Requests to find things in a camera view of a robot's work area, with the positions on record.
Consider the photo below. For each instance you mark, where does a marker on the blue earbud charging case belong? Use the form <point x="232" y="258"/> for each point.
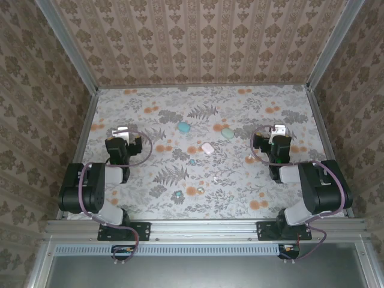
<point x="183" y="127"/>

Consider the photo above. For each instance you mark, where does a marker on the white earbud charging case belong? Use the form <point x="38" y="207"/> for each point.
<point x="207" y="148"/>

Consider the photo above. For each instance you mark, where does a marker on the blue earbud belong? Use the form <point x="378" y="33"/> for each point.
<point x="192" y="162"/>
<point x="178" y="194"/>

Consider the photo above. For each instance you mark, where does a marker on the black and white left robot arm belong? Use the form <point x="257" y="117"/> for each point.
<point x="90" y="192"/>

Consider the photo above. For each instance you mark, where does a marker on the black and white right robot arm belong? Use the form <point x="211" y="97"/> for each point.
<point x="324" y="192"/>

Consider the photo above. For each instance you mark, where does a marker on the green earbud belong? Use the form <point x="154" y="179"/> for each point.
<point x="231" y="197"/>
<point x="200" y="189"/>

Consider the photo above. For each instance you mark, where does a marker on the grey metal sheet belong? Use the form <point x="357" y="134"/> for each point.
<point x="195" y="273"/>

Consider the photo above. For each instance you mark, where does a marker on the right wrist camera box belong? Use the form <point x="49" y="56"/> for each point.
<point x="279" y="129"/>

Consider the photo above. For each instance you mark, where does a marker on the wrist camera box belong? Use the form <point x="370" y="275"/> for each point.
<point x="121" y="132"/>
<point x="279" y="129"/>

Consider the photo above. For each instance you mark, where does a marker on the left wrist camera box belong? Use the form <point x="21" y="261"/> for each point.
<point x="121" y="132"/>

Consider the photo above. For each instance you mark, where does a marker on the aluminium side rail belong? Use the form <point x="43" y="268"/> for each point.
<point x="322" y="126"/>
<point x="83" y="126"/>

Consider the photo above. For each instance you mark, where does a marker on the aluminium corner post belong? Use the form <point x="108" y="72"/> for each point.
<point x="72" y="51"/>
<point x="333" y="45"/>

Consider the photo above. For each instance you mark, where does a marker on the long aluminium base rail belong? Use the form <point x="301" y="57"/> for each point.
<point x="204" y="229"/>

